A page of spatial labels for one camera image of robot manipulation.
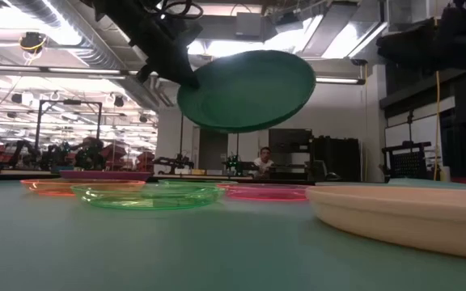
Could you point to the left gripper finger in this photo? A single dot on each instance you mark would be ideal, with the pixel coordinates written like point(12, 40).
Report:
point(184, 74)

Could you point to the dark green plastic plate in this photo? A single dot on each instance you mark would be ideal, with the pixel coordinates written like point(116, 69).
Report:
point(249, 93)

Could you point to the magenta opaque plastic plate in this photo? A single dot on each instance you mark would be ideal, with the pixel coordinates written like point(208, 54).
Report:
point(103, 175)

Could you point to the pink transparent plastic plate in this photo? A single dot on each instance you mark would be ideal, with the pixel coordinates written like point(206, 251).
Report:
point(265, 193)

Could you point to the orange transparent plastic plate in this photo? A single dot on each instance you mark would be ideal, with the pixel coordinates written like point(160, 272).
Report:
point(47, 188)

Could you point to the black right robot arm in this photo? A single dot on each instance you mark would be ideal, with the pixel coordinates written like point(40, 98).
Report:
point(431, 36)

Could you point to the black background robot arm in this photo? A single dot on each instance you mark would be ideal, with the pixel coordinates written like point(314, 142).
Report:
point(18, 151)
point(89, 155)
point(233, 163)
point(172, 161)

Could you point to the grey door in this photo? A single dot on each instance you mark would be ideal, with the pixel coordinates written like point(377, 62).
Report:
point(213, 149)

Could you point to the long ceiling light fixture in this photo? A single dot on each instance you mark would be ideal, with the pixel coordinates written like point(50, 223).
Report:
point(75, 70)

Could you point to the red storage bins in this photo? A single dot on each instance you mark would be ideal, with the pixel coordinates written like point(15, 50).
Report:
point(113, 153)

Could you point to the person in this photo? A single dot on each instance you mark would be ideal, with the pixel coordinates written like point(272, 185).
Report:
point(263, 161)

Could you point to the dark shelf unit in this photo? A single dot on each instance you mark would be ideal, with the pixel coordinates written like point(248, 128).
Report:
point(289, 139)

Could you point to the large green transparent plate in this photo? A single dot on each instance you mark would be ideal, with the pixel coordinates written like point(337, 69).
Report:
point(148, 200)

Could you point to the black cabinet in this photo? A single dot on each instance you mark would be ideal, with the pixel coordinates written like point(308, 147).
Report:
point(338, 159)

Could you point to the black perforated rack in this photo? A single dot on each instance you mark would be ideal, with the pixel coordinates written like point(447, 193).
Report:
point(409, 163)

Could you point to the large off-white plastic plate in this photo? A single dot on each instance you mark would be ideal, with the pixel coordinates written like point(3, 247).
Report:
point(399, 218)

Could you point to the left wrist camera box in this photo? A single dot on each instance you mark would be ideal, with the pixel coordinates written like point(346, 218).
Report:
point(186, 32)

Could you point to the black background station frame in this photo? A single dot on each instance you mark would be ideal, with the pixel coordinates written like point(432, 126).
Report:
point(182, 133)

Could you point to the silver ceiling duct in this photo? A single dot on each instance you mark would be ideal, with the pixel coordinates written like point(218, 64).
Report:
point(95, 56)

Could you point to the black table edge frame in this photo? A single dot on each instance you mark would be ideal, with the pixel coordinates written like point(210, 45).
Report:
point(168, 178)

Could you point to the black background gantry frame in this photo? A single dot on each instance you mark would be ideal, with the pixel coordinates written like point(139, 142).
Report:
point(38, 121)

